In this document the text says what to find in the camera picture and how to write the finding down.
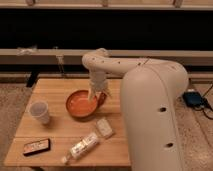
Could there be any orange bowl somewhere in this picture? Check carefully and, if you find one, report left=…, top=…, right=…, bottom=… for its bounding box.
left=66, top=90, right=105, bottom=119

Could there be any clear plastic bottle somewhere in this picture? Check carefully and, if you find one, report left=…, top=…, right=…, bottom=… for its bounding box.
left=61, top=132, right=99, bottom=164

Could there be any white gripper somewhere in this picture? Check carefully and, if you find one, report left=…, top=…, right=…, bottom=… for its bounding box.
left=88, top=71, right=108, bottom=102

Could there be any grey wall rail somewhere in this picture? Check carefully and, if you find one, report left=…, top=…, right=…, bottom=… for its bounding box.
left=0, top=49, right=213, bottom=66

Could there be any black snack box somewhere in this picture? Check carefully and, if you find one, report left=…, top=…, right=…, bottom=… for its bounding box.
left=23, top=139, right=51, bottom=156

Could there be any wooden table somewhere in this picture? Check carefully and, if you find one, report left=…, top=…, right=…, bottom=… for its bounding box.
left=4, top=79, right=130, bottom=167

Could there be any black cable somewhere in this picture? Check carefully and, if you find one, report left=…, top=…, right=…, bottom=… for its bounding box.
left=196, top=83, right=213, bottom=120

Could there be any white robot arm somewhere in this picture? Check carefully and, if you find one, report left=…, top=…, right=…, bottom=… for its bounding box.
left=82, top=48, right=188, bottom=171

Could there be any blue power box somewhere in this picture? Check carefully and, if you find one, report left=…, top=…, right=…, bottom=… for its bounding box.
left=182, top=89, right=204, bottom=107

